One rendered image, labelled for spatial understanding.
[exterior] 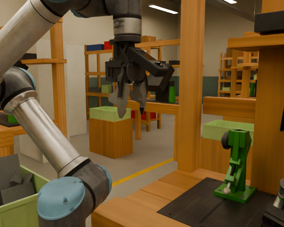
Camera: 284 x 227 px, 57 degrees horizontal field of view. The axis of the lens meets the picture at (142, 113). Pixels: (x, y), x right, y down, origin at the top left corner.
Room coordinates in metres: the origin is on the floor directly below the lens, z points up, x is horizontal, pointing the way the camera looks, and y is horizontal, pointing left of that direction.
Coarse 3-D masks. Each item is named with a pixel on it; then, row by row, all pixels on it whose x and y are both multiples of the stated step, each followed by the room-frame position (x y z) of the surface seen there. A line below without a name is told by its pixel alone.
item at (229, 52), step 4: (228, 48) 11.23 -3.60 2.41; (228, 52) 11.22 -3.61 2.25; (232, 52) 11.11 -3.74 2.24; (240, 52) 10.89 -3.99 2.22; (252, 52) 10.57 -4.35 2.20; (228, 56) 11.22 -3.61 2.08; (240, 56) 10.88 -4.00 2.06; (228, 60) 11.21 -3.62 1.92; (240, 60) 10.87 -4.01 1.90; (252, 60) 10.55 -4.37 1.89; (256, 60) 10.46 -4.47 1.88; (228, 64) 11.20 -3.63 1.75
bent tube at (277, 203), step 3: (276, 198) 0.79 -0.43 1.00; (276, 201) 0.77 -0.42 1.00; (279, 201) 0.77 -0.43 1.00; (282, 201) 0.77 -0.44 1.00; (273, 204) 0.77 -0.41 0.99; (276, 204) 0.77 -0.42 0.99; (279, 204) 0.76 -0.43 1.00; (282, 204) 0.76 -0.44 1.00; (279, 207) 0.76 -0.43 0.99; (282, 207) 0.76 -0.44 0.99
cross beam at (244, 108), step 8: (208, 96) 1.40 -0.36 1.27; (208, 104) 1.36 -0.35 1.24; (216, 104) 1.34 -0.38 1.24; (224, 104) 1.31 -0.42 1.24; (232, 104) 1.28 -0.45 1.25; (240, 104) 1.26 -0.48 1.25; (248, 104) 1.24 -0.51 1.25; (208, 112) 1.36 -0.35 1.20; (216, 112) 1.33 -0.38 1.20; (224, 112) 1.31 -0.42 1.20; (232, 112) 1.28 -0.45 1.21; (240, 112) 1.26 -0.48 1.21; (248, 112) 1.23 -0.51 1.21
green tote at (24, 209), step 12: (24, 168) 1.17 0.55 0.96; (36, 180) 1.09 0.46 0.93; (48, 180) 1.03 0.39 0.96; (36, 192) 1.10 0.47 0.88; (12, 204) 0.84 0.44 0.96; (24, 204) 0.87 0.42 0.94; (36, 204) 0.90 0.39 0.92; (0, 216) 0.81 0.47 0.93; (12, 216) 0.84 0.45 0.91; (24, 216) 0.87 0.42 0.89; (36, 216) 0.90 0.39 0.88
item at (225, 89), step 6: (252, 54) 10.17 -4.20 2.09; (258, 54) 9.76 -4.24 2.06; (240, 66) 10.23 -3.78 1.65; (228, 78) 10.57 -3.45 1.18; (240, 78) 10.57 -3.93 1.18; (240, 84) 10.23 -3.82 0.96; (222, 90) 10.67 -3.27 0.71; (228, 90) 10.52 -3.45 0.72; (240, 90) 10.22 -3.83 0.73; (222, 96) 11.07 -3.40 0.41; (228, 96) 10.54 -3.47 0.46
